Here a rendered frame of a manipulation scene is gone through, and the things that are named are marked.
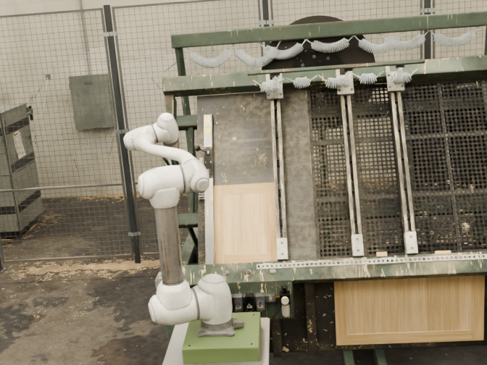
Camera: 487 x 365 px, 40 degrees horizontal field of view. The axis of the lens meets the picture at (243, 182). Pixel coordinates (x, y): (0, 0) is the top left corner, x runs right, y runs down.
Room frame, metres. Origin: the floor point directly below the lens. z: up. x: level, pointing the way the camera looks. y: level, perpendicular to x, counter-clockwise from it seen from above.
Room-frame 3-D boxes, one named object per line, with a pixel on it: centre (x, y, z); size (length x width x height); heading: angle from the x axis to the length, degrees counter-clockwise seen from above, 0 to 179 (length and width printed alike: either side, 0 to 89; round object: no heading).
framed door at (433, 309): (3.74, -0.95, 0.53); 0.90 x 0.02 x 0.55; 85
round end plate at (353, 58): (4.65, -0.58, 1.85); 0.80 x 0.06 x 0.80; 85
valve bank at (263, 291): (3.50, 0.02, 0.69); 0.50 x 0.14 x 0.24; 85
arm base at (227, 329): (2.98, 0.16, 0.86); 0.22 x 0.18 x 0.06; 86
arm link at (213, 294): (2.97, 0.19, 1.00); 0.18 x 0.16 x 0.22; 108
